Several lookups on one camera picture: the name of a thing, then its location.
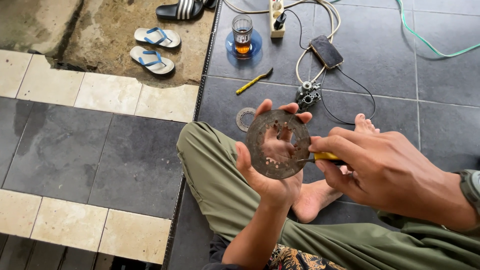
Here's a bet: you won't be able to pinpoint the person's left hand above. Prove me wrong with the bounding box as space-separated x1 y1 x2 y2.
235 99 313 211

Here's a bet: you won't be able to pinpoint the glass of tea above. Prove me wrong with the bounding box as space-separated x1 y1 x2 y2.
231 14 254 55

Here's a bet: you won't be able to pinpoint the large rusty clutch plate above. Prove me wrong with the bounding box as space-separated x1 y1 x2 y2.
245 109 312 180

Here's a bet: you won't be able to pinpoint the black white-striped slide sandal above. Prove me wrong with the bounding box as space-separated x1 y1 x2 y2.
155 0 205 21

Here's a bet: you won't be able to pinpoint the black charger plug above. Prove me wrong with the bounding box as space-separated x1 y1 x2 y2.
273 12 287 31

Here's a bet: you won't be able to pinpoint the small grey clutch ring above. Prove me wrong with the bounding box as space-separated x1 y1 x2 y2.
235 107 258 133

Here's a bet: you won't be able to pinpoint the blue plastic saucer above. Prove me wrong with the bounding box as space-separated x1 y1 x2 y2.
225 29 263 60

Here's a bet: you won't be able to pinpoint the thin black charger cable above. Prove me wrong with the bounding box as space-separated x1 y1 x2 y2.
283 9 377 125

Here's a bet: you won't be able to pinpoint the grey green wristwatch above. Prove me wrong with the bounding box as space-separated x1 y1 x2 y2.
454 169 480 215

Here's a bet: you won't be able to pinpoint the yellow-handled scraping tool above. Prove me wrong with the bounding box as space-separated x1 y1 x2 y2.
298 151 348 167

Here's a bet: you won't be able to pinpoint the person's right hand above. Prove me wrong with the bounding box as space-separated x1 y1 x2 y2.
308 127 469 226

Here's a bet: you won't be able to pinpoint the yellow-handled brush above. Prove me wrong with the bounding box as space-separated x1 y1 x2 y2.
235 67 274 95

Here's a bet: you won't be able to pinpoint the black orange patterned cloth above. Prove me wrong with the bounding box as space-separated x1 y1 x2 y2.
267 243 348 270

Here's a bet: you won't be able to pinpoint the black smartphone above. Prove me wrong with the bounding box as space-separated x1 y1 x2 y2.
309 34 344 70

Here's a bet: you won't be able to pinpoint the olive green trousers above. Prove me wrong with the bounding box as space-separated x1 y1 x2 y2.
176 121 480 270

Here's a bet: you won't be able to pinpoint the white blue flip-flop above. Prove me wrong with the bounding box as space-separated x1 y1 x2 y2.
129 46 176 75
134 26 182 49

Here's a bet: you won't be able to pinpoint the white power strip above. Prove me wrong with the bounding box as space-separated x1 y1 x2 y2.
269 0 287 39

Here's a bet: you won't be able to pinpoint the dark shirt hem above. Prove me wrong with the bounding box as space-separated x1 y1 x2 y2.
202 234 245 270

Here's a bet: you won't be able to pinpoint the grey metal carburetor body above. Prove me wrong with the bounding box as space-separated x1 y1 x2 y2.
295 80 322 112

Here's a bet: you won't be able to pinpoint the green cable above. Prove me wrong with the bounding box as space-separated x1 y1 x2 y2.
395 0 480 58

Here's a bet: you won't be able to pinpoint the cream power cable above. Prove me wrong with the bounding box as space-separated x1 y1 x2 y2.
223 0 342 85

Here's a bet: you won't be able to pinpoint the person's bare foot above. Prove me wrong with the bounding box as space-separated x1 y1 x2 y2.
291 113 380 224

